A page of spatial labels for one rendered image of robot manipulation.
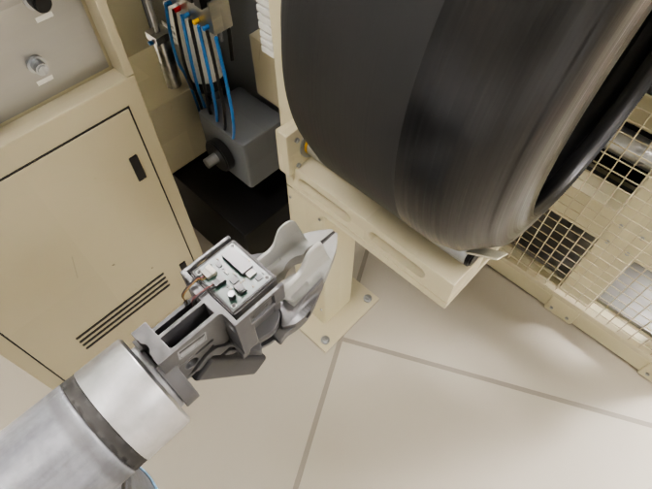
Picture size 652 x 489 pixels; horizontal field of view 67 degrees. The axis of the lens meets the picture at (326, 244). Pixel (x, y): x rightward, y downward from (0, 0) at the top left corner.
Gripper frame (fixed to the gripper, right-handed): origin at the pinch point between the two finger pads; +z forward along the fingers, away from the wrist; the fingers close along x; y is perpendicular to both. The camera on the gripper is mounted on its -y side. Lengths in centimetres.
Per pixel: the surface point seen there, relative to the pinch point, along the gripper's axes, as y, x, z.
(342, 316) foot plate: -108, 26, 35
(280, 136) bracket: -15.2, 27.2, 17.7
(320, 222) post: -53, 30, 29
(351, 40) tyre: 16.9, 5.1, 8.5
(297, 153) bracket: -20.0, 26.0, 19.9
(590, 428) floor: -110, -51, 60
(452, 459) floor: -110, -27, 25
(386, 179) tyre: 4.1, -0.9, 8.0
